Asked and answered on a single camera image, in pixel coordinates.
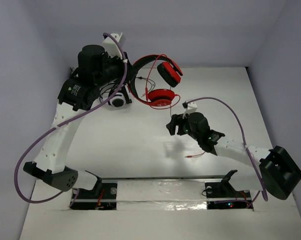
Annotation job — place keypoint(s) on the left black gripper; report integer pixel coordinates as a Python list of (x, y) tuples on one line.
[(130, 69)]

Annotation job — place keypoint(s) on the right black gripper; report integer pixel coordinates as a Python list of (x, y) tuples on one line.
[(177, 119)]

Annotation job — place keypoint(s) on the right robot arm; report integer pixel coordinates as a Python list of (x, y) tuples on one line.
[(276, 171)]

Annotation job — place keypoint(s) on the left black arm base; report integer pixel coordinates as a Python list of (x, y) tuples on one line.
[(102, 197)]

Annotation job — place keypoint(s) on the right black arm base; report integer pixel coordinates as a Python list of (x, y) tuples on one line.
[(220, 195)]

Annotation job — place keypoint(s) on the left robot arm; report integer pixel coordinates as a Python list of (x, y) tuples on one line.
[(98, 65)]

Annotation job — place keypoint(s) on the white black striped headphones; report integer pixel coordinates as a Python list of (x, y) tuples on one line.
[(121, 98)]

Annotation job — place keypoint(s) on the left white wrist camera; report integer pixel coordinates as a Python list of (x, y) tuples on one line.
[(110, 46)]

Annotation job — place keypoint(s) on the aluminium rail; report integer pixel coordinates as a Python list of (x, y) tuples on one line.
[(202, 177)]

